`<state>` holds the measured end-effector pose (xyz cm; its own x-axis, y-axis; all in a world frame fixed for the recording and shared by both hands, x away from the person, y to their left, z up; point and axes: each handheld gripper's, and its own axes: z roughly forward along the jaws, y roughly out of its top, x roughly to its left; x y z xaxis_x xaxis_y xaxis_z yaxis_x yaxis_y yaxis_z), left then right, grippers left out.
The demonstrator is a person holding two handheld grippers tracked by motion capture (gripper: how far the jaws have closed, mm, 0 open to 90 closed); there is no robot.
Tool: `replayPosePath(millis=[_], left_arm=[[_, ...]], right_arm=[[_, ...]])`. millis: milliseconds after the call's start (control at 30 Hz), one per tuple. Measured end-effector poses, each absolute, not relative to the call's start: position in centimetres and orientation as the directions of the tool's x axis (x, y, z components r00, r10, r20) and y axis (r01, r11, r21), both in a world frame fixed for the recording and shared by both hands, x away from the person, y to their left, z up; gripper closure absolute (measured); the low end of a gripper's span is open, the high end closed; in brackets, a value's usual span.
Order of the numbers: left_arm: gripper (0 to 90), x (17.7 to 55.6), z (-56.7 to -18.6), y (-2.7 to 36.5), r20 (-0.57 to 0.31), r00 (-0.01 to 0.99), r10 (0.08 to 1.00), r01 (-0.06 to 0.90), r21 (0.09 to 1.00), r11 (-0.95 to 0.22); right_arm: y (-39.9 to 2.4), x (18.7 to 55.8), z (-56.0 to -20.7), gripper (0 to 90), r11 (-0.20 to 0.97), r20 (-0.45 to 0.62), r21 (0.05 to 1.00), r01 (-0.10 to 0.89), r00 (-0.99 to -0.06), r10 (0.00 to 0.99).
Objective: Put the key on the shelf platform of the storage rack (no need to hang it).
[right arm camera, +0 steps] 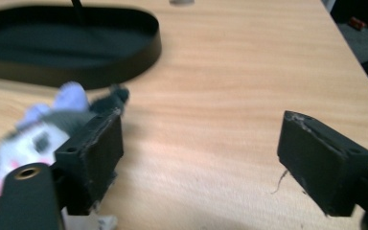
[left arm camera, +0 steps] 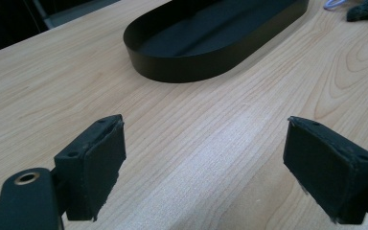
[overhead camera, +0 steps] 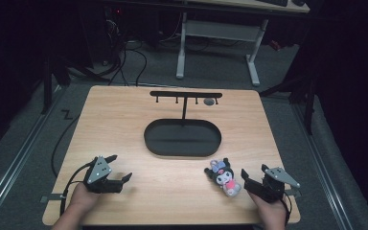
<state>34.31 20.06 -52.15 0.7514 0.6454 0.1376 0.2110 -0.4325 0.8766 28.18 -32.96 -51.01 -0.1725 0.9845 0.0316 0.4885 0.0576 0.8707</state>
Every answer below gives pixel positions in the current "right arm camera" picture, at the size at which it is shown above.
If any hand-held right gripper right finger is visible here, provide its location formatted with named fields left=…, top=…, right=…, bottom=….
left=276, top=110, right=368, bottom=218

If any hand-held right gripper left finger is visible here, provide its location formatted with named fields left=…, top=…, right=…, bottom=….
left=54, top=107, right=125, bottom=217

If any grey and white plush toy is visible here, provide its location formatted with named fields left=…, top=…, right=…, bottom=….
left=0, top=80, right=130, bottom=203

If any black oval tray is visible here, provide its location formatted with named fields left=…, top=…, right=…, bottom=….
left=0, top=5, right=163, bottom=91

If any red object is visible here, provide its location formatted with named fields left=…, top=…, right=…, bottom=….
left=348, top=16, right=368, bottom=32

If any black rod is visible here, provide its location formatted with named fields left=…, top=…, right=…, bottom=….
left=71, top=0, right=85, bottom=24

